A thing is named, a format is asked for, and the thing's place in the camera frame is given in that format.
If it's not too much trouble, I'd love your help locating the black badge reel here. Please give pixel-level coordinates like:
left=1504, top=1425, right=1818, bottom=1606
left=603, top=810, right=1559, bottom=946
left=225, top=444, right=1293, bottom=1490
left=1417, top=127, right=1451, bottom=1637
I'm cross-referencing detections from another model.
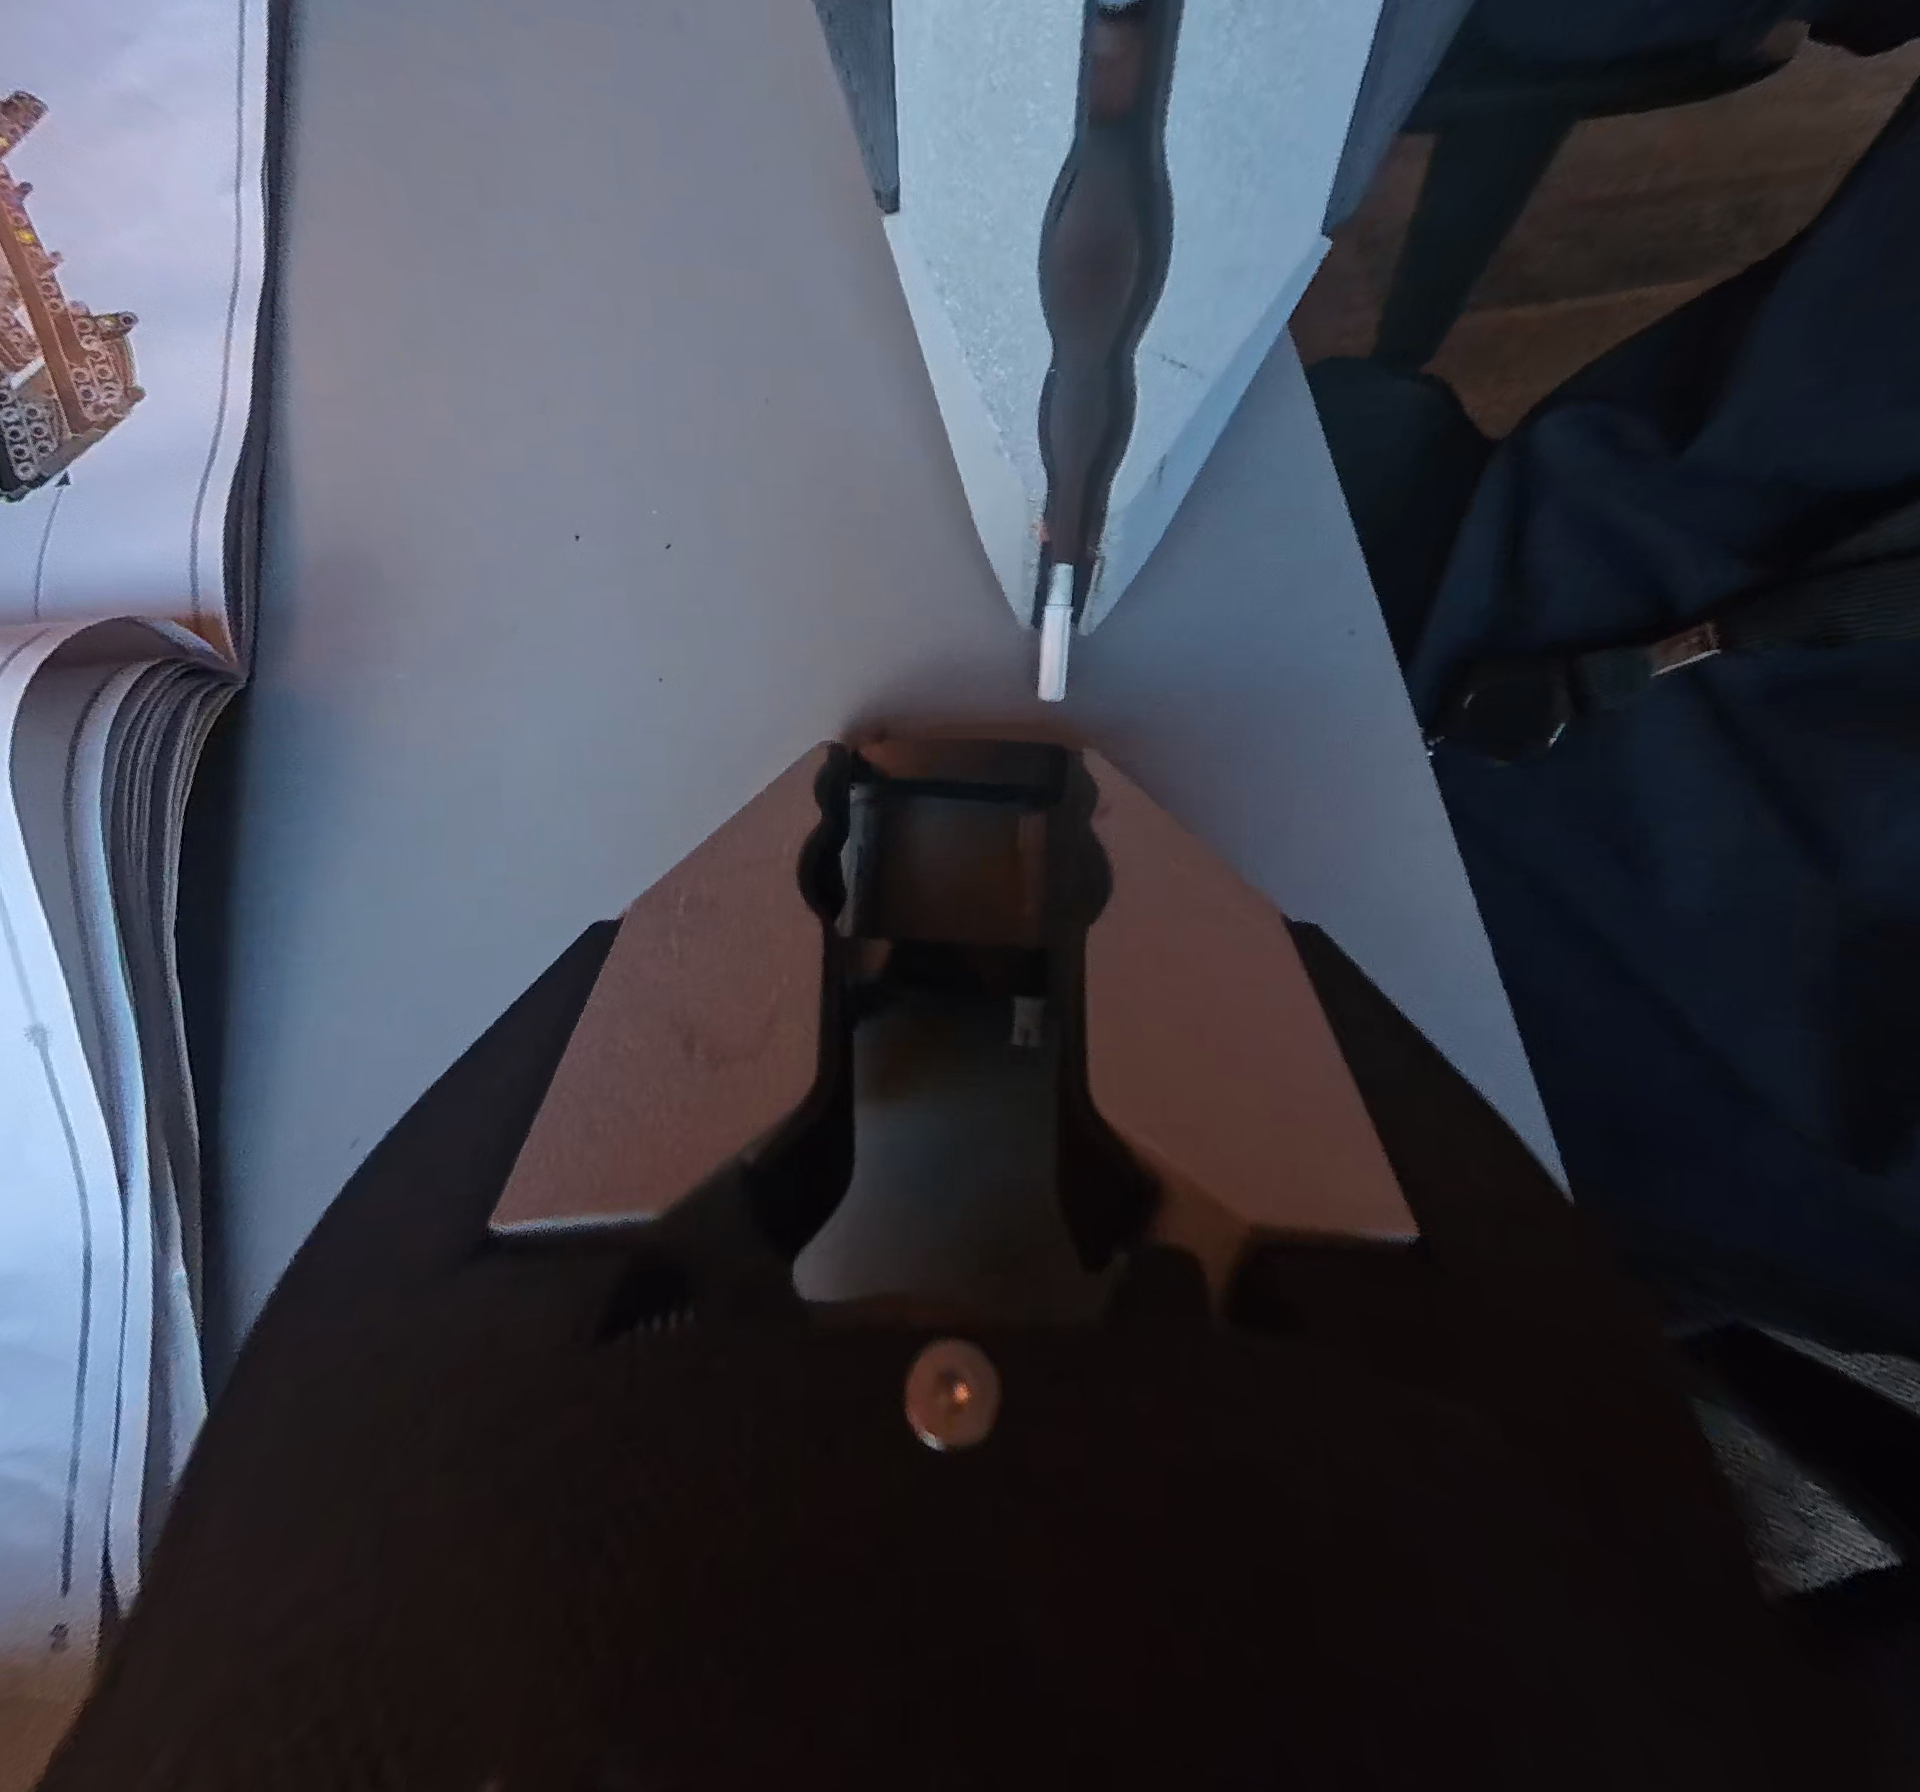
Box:
left=1424, top=622, right=1731, bottom=768

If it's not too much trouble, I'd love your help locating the open lego instruction booklet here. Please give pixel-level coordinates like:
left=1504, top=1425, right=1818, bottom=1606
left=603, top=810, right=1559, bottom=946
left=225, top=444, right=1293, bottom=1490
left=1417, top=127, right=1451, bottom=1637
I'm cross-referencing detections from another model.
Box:
left=0, top=0, right=289, bottom=1660

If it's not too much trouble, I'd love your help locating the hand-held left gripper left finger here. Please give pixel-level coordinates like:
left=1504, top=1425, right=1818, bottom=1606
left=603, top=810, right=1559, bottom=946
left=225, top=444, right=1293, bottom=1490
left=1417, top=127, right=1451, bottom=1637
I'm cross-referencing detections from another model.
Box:
left=488, top=741, right=872, bottom=1298

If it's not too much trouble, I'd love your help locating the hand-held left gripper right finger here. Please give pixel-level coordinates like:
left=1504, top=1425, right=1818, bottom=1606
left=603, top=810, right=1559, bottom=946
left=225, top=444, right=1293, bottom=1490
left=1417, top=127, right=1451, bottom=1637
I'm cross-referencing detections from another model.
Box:
left=1051, top=741, right=1424, bottom=1284

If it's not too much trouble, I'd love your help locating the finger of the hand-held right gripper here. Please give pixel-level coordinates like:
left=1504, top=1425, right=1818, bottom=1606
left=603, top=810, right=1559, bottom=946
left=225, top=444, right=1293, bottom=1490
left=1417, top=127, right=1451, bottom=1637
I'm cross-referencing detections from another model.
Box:
left=887, top=0, right=1114, bottom=631
left=1071, top=0, right=1421, bottom=635

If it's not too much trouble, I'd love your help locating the black lego frame piece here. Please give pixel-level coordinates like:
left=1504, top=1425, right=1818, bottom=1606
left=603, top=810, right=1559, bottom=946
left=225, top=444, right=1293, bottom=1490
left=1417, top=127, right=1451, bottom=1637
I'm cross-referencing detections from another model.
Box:
left=840, top=740, right=1083, bottom=1059

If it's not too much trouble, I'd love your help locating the person's dark blue clothing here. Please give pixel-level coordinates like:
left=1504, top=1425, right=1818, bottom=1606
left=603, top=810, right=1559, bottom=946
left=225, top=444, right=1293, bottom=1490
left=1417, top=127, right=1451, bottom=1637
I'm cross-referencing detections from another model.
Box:
left=1306, top=0, right=1920, bottom=1375

